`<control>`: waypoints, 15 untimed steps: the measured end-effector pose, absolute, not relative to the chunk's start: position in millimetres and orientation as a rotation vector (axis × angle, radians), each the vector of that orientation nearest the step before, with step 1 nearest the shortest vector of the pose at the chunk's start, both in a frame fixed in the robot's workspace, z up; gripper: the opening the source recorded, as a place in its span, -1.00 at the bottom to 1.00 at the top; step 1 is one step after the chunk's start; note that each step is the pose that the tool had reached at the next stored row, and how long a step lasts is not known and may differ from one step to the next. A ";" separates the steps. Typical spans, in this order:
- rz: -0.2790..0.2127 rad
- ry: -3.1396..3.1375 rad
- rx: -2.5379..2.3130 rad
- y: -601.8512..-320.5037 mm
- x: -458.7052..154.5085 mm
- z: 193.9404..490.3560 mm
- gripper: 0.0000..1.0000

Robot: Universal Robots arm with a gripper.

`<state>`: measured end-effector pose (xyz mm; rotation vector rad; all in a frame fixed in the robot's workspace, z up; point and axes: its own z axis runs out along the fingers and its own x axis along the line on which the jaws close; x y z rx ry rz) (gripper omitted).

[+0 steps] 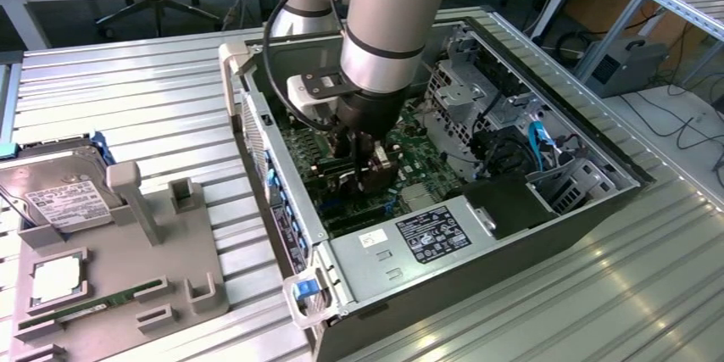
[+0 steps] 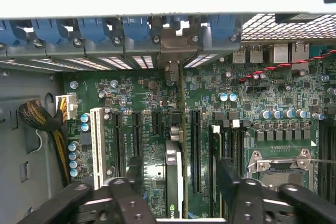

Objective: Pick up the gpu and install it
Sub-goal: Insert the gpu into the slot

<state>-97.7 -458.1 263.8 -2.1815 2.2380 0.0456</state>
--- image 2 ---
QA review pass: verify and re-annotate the CPU socket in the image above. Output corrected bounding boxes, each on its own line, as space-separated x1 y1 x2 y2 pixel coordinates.
246 148 316 195

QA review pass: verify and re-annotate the white expansion slot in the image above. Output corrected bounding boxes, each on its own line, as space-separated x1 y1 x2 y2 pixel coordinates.
90 107 105 191

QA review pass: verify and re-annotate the short black expansion slot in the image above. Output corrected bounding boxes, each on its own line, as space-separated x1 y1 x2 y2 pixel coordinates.
151 110 164 136

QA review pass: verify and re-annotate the thin metal locking lever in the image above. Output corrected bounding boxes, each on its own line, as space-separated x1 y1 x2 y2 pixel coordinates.
309 158 336 164

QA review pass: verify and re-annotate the green motherboard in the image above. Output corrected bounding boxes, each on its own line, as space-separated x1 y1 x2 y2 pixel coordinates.
62 42 336 224

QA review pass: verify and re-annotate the white power connector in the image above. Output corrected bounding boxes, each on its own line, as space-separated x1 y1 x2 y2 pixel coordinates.
55 93 79 120

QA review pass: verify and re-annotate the open grey PC case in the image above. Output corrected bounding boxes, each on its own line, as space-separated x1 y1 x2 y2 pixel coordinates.
0 0 336 224

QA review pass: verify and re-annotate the silver USB port block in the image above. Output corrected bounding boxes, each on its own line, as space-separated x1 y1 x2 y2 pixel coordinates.
232 45 264 64

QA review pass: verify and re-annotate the silver network port block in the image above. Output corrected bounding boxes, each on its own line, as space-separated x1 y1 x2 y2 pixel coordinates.
272 42 310 72

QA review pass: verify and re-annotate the blue slot clip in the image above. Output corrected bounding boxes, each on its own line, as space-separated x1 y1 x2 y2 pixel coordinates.
77 18 111 44
31 18 69 46
209 15 242 43
0 19 27 48
122 16 152 43

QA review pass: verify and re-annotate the braided black yellow wire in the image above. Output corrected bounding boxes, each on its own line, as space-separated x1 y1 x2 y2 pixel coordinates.
17 99 72 186

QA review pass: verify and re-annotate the red black twisted wire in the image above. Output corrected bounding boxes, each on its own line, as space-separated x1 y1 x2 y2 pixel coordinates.
238 49 336 83

